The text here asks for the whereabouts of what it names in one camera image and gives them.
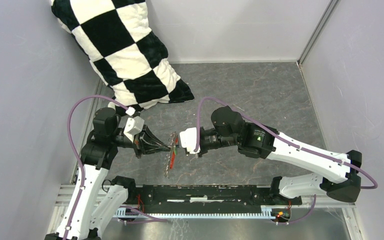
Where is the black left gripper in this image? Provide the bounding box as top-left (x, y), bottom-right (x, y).
top-left (111, 123), bottom-right (171, 158)

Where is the metal key holder red handle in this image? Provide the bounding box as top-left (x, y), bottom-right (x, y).
top-left (164, 131), bottom-right (179, 179)

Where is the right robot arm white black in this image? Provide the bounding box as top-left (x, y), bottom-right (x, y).
top-left (178, 106), bottom-right (362, 204)

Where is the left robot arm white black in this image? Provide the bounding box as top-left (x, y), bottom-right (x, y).
top-left (45, 107), bottom-right (170, 240)

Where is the black white checkered pillow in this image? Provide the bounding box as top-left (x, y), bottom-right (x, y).
top-left (50, 0), bottom-right (195, 114)

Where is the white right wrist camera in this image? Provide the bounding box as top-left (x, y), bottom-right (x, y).
top-left (178, 127), bottom-right (201, 155)

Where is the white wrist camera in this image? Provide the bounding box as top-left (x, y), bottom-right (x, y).
top-left (178, 127), bottom-right (201, 155)
top-left (123, 116), bottom-right (145, 143)

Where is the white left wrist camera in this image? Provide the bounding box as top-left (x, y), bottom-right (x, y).
top-left (123, 116), bottom-right (145, 143)

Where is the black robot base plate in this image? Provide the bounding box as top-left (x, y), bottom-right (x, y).
top-left (125, 185), bottom-right (303, 214)

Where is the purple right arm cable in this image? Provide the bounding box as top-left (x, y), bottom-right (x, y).
top-left (194, 96), bottom-right (379, 225)

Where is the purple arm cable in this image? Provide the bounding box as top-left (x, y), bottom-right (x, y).
top-left (62, 95), bottom-right (168, 240)
top-left (194, 96), bottom-right (379, 225)

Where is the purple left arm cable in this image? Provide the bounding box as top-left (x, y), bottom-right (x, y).
top-left (62, 95), bottom-right (168, 240)

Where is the aluminium frame rail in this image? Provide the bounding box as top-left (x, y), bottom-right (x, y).
top-left (52, 185), bottom-right (355, 221)

